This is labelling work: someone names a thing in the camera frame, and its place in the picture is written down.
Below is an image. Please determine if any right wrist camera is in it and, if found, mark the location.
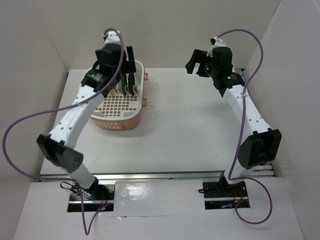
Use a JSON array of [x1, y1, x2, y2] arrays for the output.
[[206, 36, 226, 58]]

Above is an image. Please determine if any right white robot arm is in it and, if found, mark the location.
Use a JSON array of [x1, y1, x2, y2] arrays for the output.
[[185, 46, 282, 197]]

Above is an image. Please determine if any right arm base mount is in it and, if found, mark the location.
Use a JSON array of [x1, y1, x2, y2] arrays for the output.
[[198, 181, 250, 210]]

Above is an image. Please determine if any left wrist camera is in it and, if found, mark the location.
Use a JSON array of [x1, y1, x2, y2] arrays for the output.
[[102, 30, 121, 45]]

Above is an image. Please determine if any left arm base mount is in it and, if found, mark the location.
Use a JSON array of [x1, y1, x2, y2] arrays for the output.
[[60, 181, 116, 213]]

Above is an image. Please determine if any white pink dish rack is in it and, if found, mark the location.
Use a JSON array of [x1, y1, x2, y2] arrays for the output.
[[90, 60, 148, 131]]

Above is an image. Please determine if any aluminium rail frame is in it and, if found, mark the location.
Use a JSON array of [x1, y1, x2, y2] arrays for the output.
[[37, 67, 276, 183]]

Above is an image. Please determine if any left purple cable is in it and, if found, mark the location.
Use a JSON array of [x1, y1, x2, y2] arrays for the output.
[[2, 28, 125, 236]]

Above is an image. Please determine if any cream plate with black patch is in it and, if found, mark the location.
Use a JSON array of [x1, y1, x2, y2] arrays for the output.
[[109, 87, 118, 97]]

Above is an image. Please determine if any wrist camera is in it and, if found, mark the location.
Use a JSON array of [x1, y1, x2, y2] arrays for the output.
[[102, 30, 121, 45], [206, 36, 226, 58]]

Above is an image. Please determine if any purple cable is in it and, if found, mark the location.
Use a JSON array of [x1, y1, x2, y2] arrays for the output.
[[216, 29, 273, 225], [2, 28, 125, 236]]

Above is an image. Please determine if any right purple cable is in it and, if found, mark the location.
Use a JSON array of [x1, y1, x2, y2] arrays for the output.
[[216, 29, 273, 225]]

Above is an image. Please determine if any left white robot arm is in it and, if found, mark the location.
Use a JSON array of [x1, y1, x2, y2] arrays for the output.
[[36, 43, 137, 200]]

